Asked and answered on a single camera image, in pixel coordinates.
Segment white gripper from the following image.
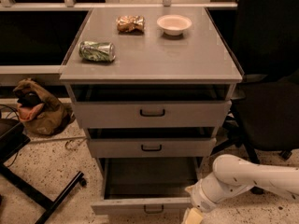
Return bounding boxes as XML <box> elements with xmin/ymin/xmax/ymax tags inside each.
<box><xmin>181</xmin><ymin>179</ymin><xmax>217</xmax><ymax>224</ymax></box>

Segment grey bottom drawer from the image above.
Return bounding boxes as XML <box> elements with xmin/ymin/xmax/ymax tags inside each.
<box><xmin>92</xmin><ymin>157</ymin><xmax>199</xmax><ymax>215</ymax></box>

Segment grey drawer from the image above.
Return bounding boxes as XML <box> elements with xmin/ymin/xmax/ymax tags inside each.
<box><xmin>88</xmin><ymin>127</ymin><xmax>216</xmax><ymax>158</ymax></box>
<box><xmin>92</xmin><ymin>157</ymin><xmax>199</xmax><ymax>215</ymax></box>
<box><xmin>70</xmin><ymin>84</ymin><xmax>231</xmax><ymax>128</ymax></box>

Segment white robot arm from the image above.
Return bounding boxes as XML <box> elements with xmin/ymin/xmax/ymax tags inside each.
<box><xmin>181</xmin><ymin>154</ymin><xmax>299</xmax><ymax>224</ymax></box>

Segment grey middle drawer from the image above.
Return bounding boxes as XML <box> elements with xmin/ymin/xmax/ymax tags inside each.
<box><xmin>88</xmin><ymin>127</ymin><xmax>216</xmax><ymax>158</ymax></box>

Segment grey drawer cabinet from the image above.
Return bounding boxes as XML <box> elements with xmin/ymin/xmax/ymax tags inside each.
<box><xmin>60</xmin><ymin>7</ymin><xmax>242</xmax><ymax>158</ymax></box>

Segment grey top drawer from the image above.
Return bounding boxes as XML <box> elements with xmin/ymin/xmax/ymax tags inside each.
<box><xmin>70</xmin><ymin>84</ymin><xmax>231</xmax><ymax>128</ymax></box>

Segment black office chair right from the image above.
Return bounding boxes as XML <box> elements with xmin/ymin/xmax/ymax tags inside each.
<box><xmin>211</xmin><ymin>0</ymin><xmax>299</xmax><ymax>195</ymax></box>

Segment brown canvas bag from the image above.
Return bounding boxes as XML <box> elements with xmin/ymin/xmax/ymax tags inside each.
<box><xmin>13</xmin><ymin>78</ymin><xmax>70</xmax><ymax>135</ymax></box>

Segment white paper bowl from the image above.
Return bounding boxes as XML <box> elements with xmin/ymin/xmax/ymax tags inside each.
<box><xmin>157</xmin><ymin>15</ymin><xmax>192</xmax><ymax>35</ymax></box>

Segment green crushed soda can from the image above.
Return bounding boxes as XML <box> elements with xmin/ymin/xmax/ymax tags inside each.
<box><xmin>78</xmin><ymin>41</ymin><xmax>116</xmax><ymax>63</ymax></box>

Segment black chair base left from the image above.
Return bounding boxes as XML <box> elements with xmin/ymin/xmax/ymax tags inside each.
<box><xmin>0</xmin><ymin>109</ymin><xmax>88</xmax><ymax>224</ymax></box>

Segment crumpled gold snack bag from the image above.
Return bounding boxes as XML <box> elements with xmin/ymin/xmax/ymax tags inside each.
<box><xmin>116</xmin><ymin>15</ymin><xmax>145</xmax><ymax>33</ymax></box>

